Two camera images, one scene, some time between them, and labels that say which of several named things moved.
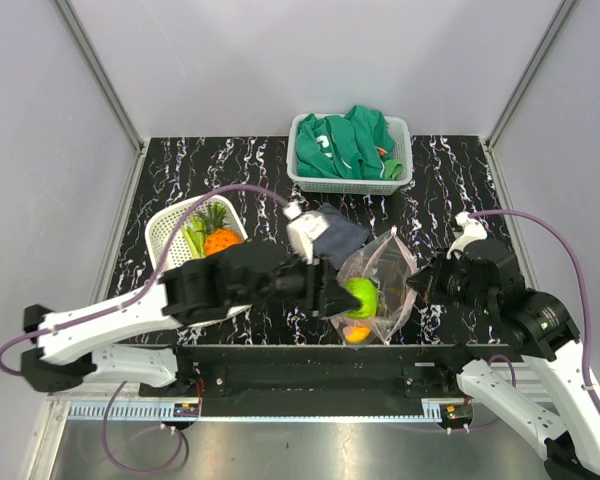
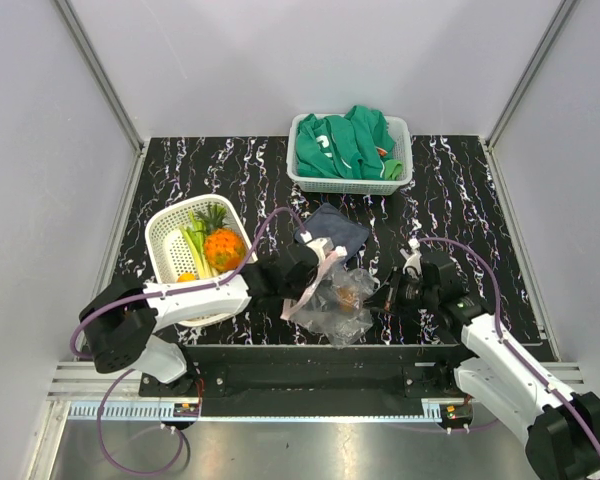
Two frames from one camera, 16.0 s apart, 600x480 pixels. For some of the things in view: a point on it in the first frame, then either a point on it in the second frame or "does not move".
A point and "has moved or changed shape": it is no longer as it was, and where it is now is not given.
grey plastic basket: [401, 133] does not move
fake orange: [357, 333] has moved or changed shape
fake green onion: [194, 233] does not move
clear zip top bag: [376, 272] has moved or changed shape
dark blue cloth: [340, 238] does not move
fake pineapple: [217, 238] does not move
